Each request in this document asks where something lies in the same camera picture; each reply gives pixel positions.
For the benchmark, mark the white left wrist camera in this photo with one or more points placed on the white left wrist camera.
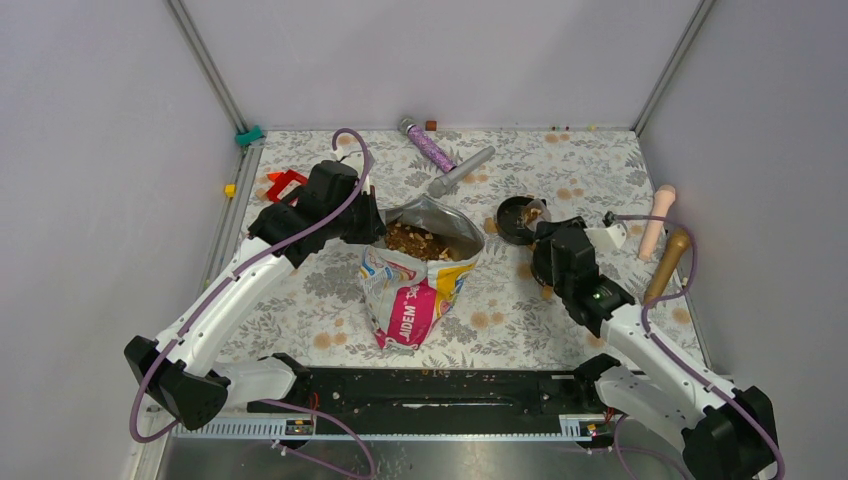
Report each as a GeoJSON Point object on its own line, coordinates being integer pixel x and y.
{"type": "Point", "coordinates": [348, 156]}

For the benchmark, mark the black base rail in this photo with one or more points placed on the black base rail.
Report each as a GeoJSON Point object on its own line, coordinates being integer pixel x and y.
{"type": "Point", "coordinates": [440, 403]}

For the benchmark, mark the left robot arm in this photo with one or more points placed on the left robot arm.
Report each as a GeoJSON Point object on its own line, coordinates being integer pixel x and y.
{"type": "Point", "coordinates": [179, 369]}

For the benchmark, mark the clear plastic scoop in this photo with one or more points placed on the clear plastic scoop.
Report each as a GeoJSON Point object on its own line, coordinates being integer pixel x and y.
{"type": "Point", "coordinates": [534, 212]}

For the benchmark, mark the wooden bowl stand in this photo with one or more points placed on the wooden bowl stand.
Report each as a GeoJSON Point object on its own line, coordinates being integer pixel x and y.
{"type": "Point", "coordinates": [490, 226]}

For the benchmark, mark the pink microphone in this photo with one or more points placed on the pink microphone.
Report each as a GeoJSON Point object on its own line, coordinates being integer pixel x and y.
{"type": "Point", "coordinates": [663, 199]}

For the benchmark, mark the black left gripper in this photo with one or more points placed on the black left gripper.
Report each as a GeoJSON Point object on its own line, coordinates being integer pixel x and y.
{"type": "Point", "coordinates": [375, 229]}

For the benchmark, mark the red toy block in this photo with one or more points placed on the red toy block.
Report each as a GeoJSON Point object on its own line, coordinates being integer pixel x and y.
{"type": "Point", "coordinates": [288, 181]}

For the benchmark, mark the black bowl fishbone print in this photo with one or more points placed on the black bowl fishbone print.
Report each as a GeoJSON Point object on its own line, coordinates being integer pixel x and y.
{"type": "Point", "coordinates": [512, 219]}

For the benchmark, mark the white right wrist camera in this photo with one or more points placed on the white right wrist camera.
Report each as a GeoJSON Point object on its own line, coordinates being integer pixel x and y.
{"type": "Point", "coordinates": [607, 239]}

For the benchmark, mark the purple glitter microphone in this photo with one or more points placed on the purple glitter microphone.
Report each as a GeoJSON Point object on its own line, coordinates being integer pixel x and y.
{"type": "Point", "coordinates": [426, 145]}

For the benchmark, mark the pet food bag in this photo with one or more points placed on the pet food bag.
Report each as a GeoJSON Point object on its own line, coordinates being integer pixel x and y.
{"type": "Point", "coordinates": [412, 277]}

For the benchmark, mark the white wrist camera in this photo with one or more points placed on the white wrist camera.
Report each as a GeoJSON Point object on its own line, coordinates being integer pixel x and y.
{"type": "Point", "coordinates": [348, 156]}
{"type": "Point", "coordinates": [607, 239]}

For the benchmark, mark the grey microphone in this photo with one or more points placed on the grey microphone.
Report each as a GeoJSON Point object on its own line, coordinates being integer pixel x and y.
{"type": "Point", "coordinates": [441, 185]}

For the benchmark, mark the teal clip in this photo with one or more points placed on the teal clip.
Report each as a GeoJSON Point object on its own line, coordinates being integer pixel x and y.
{"type": "Point", "coordinates": [246, 138]}

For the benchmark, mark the gold microphone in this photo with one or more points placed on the gold microphone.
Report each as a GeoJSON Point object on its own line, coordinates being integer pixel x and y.
{"type": "Point", "coordinates": [678, 244]}

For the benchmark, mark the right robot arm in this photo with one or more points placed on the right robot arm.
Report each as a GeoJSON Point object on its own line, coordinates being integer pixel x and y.
{"type": "Point", "coordinates": [721, 431]}

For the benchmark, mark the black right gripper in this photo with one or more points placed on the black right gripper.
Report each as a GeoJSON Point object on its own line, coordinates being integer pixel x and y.
{"type": "Point", "coordinates": [544, 235]}

